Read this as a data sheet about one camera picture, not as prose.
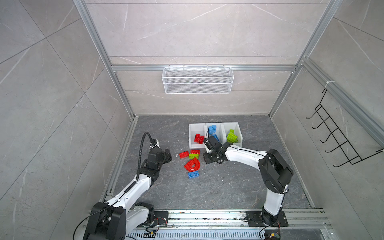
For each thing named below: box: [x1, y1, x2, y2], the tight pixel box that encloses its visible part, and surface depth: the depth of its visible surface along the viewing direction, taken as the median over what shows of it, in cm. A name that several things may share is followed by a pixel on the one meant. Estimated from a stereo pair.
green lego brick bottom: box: [226, 129, 238, 143], surface depth 103 cm
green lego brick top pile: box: [188, 153, 199, 159], surface depth 97 cm
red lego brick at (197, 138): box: [194, 133, 201, 143], surface depth 106 cm
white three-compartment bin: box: [188, 122, 243, 149], surface depth 106 cm
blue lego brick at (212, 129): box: [208, 125, 217, 135], surface depth 107 cm
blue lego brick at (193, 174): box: [187, 170, 199, 179], surface depth 90 cm
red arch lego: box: [184, 157, 201, 172], surface depth 94 cm
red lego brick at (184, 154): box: [179, 151, 189, 159], surface depth 97 cm
